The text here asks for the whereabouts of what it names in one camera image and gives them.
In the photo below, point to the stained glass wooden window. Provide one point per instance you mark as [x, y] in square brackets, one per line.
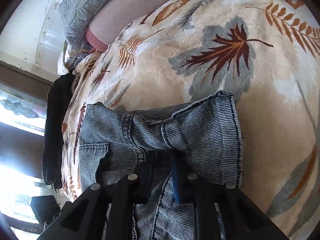
[23, 115]

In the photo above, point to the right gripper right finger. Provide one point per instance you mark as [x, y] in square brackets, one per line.
[181, 184]

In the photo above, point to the cream leaf-print fleece blanket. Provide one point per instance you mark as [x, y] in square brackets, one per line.
[265, 52]

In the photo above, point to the pink fabric sofa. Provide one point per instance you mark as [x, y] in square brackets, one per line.
[112, 18]

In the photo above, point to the white crumpled cloth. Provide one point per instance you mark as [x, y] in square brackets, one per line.
[66, 59]

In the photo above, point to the grey quilted blanket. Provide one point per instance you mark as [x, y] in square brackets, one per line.
[76, 15]

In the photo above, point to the black garment on armrest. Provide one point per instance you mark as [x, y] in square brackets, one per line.
[58, 99]

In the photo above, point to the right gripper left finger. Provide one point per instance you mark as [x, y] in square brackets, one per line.
[144, 171]

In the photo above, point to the grey-blue denim pants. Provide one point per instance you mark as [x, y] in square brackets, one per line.
[206, 132]

